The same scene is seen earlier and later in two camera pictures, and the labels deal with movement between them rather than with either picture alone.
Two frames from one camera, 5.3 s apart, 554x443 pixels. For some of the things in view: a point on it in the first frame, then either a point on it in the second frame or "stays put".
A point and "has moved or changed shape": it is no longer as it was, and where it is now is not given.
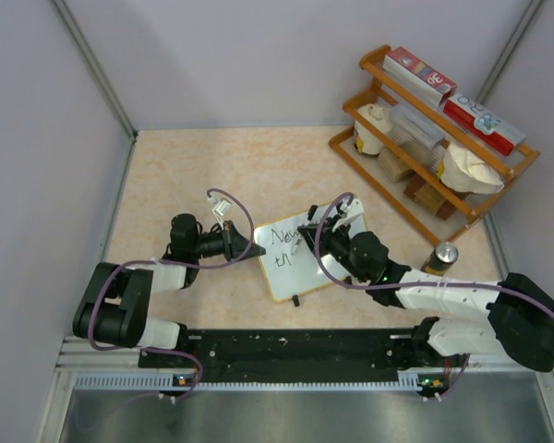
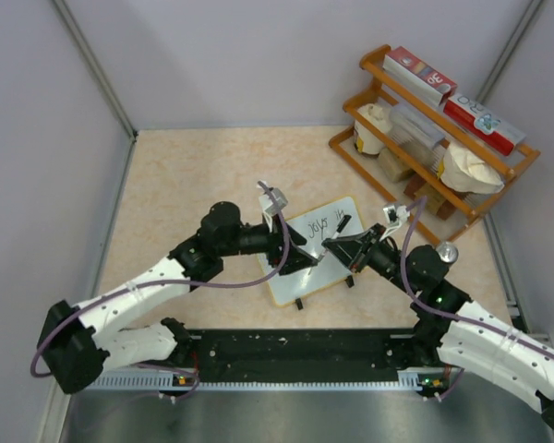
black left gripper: [234, 244] to [295, 259]
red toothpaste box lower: [487, 127] stays put
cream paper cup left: [365, 140] stays put
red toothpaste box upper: [424, 79] stays put
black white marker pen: [311, 212] has moved or changed shape
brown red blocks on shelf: [420, 191] stays put
